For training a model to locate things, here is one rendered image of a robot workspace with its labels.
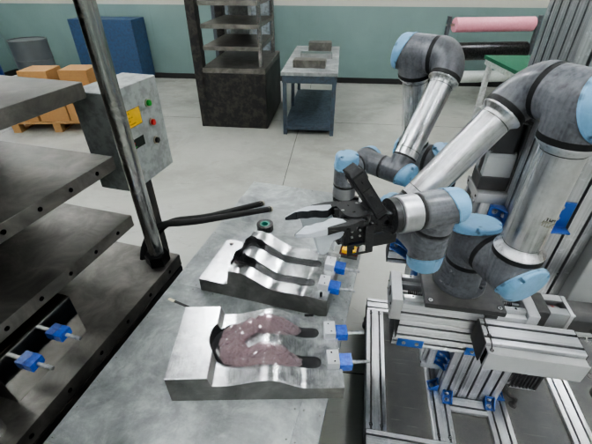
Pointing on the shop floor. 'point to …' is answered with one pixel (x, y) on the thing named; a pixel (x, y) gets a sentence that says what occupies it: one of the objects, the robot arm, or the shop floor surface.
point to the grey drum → (31, 51)
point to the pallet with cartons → (61, 119)
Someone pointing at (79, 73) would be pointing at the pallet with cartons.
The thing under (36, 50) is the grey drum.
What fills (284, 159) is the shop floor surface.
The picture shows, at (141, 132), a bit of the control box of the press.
